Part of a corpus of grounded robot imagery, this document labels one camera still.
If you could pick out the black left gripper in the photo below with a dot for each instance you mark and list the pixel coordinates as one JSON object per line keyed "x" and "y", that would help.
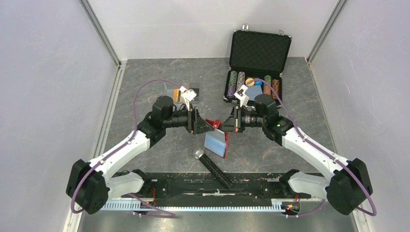
{"x": 196, "y": 124}

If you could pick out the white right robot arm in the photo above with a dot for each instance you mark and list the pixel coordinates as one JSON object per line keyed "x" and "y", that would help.
{"x": 344, "y": 183}

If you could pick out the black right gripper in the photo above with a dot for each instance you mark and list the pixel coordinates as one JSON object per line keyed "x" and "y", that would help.
{"x": 229, "y": 125}

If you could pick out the black VIP card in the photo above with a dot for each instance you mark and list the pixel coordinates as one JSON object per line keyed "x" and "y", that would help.
{"x": 197, "y": 89}

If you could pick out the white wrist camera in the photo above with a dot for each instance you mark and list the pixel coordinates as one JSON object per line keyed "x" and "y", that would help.
{"x": 187, "y": 96}
{"x": 242, "y": 96}

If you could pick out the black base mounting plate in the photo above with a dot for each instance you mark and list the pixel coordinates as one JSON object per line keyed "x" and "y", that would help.
{"x": 204, "y": 190}

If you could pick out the black microphone with silver grille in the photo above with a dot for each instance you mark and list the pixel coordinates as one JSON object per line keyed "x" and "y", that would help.
{"x": 218, "y": 174}

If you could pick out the yellow dealer button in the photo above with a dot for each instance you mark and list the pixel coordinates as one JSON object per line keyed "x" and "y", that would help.
{"x": 249, "y": 82}

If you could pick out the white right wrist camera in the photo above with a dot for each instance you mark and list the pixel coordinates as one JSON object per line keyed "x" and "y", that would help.
{"x": 242, "y": 96}

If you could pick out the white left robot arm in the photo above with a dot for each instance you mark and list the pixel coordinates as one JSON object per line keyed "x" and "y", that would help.
{"x": 92, "y": 183}

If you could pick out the black poker chip case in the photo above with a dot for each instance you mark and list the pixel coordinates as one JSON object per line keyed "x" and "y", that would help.
{"x": 258, "y": 55}

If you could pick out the blue playing card deck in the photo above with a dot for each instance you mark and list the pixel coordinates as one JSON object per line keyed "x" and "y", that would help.
{"x": 253, "y": 91}

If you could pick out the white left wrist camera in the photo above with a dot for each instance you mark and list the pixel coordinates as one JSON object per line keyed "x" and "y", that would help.
{"x": 187, "y": 96}

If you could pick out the red leather card holder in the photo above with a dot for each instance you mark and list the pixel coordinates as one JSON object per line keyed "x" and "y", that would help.
{"x": 216, "y": 141}

